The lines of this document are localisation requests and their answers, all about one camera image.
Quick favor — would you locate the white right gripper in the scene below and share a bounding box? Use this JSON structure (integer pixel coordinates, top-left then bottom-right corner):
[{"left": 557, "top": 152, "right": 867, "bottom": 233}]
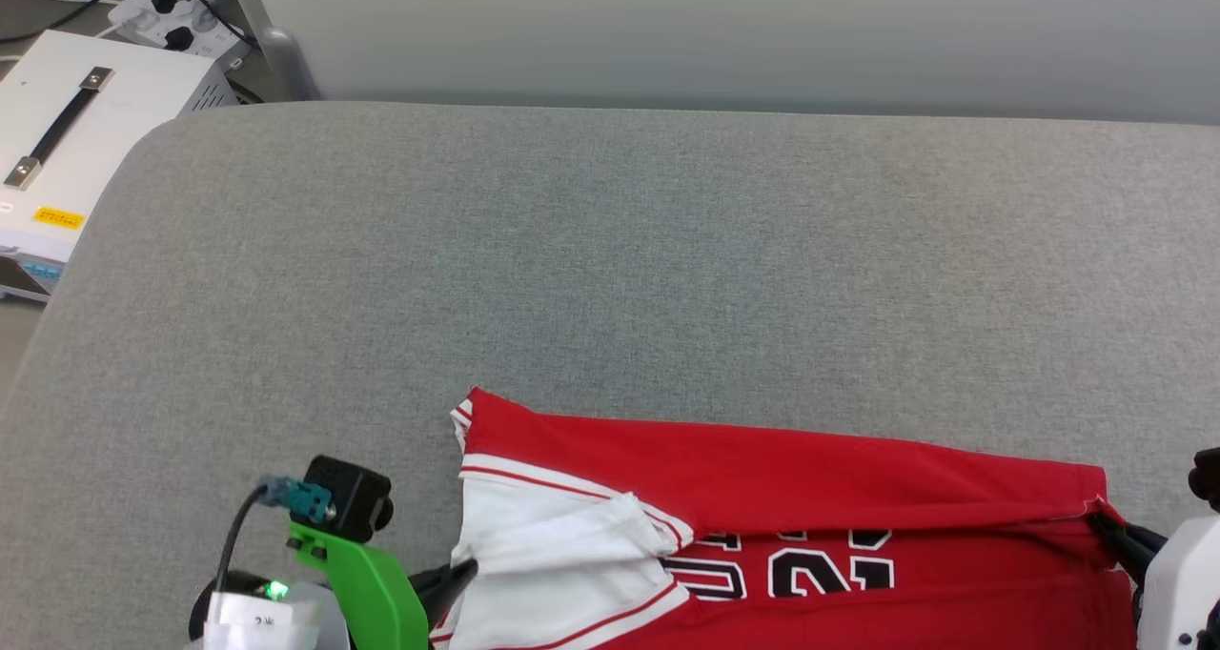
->
[{"left": 1091, "top": 511, "right": 1220, "bottom": 650}]

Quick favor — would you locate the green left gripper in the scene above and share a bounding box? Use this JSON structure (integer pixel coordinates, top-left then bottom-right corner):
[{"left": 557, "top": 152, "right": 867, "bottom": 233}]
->
[{"left": 288, "top": 521, "right": 478, "bottom": 650}]

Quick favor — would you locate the red and white jersey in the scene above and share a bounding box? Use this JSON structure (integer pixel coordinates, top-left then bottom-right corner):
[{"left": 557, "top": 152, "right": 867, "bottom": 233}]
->
[{"left": 429, "top": 387, "right": 1145, "bottom": 650}]

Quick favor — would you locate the white equipment box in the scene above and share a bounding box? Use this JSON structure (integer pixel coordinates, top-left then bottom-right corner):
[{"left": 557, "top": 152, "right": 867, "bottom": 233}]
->
[{"left": 0, "top": 29, "right": 239, "bottom": 303}]

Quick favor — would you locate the white power strip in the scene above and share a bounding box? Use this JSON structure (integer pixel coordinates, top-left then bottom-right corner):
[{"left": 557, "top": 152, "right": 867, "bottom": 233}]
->
[{"left": 107, "top": 0, "right": 251, "bottom": 60}]

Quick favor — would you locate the white partition panel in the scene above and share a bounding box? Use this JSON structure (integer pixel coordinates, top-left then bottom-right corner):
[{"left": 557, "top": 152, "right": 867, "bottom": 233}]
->
[{"left": 246, "top": 0, "right": 1220, "bottom": 125}]

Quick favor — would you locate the teal plug black camera cable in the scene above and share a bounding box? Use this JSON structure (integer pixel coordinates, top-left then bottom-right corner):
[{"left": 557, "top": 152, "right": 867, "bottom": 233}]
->
[{"left": 214, "top": 477, "right": 336, "bottom": 594}]

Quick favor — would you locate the grey partition frame post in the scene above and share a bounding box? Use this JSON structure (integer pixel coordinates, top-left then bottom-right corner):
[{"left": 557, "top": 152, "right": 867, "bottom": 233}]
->
[{"left": 221, "top": 0, "right": 321, "bottom": 102}]

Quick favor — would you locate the black strap handle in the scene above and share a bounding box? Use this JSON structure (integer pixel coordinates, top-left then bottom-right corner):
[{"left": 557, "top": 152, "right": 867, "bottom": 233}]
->
[{"left": 3, "top": 67, "right": 115, "bottom": 192}]

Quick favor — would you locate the black power cable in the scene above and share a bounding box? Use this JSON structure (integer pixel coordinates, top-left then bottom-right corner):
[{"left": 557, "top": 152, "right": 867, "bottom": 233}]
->
[{"left": 0, "top": 0, "right": 260, "bottom": 52}]

